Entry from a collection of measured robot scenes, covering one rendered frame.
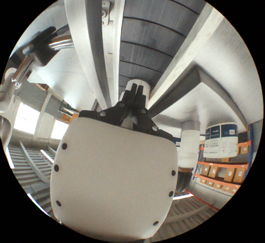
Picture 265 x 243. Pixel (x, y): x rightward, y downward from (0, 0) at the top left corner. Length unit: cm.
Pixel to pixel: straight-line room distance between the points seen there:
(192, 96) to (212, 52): 11
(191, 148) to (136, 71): 31
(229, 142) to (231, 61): 30
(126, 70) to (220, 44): 20
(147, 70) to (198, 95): 13
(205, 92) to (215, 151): 29
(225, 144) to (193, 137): 16
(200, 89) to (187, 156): 24
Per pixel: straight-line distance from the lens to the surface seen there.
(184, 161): 35
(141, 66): 15
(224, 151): 43
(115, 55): 15
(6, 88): 70
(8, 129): 59
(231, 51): 23
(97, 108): 41
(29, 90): 567
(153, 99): 16
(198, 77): 19
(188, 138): 35
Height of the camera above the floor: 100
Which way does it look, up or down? 20 degrees down
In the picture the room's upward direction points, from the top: 165 degrees counter-clockwise
